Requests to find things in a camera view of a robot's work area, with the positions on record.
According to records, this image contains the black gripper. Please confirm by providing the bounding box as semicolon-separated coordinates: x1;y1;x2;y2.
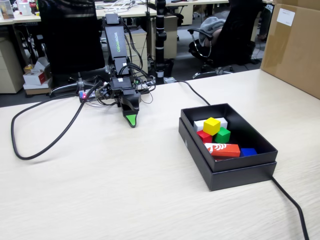
109;77;143;129

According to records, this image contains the red wooden cube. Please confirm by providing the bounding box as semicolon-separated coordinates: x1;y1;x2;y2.
196;129;213;144

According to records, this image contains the yellow wooden cube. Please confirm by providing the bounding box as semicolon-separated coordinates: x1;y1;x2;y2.
202;117;221;137

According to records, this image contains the green wooden cube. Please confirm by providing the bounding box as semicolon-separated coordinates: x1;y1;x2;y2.
213;126;231;144

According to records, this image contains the white rectangular box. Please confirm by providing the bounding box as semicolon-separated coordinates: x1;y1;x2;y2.
193;117;229;132

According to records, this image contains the orange printed box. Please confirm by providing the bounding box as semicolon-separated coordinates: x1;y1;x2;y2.
203;142;241;161

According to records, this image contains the black cardboard box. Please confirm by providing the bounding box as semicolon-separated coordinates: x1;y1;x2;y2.
180;102;279;173

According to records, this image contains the black open box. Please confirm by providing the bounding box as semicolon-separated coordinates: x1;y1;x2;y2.
178;117;278;192

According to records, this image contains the large brown cardboard box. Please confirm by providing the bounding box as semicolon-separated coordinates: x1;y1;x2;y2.
259;0;320;100

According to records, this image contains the controller board with red LED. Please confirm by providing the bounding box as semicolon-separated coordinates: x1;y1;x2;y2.
78;87;106;103

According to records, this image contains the beige drawer cabinet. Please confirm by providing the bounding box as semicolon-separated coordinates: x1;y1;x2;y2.
123;31;148;75
163;14;179;60
0;37;25;95

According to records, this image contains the black mesh office chair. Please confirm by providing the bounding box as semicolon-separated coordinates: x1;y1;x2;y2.
37;0;111;97

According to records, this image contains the beige office desk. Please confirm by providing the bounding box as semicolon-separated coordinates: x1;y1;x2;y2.
0;9;42;26
149;0;230;7
96;3;151;19

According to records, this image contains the white and red carton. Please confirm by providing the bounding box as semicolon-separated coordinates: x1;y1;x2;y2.
22;69;51;87

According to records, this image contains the grey cloth bundle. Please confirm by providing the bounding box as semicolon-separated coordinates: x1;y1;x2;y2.
199;16;227;47

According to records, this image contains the blue wooden cube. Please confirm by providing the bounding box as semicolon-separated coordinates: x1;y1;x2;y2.
240;147;258;158

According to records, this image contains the black chrome-armed office chair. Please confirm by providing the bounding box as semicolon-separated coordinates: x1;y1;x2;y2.
187;0;266;80

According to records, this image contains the white mug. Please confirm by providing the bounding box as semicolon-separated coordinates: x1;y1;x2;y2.
18;2;31;16

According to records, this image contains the framed picture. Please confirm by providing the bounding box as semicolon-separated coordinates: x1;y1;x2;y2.
0;0;15;20

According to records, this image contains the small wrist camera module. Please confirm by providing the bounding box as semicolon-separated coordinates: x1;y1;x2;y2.
94;83;112;101

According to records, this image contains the thick black sleeved cable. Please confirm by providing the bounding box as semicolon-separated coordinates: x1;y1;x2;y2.
10;79;105;161

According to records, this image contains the thick black power cable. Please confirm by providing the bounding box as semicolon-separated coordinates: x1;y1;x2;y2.
149;80;311;240

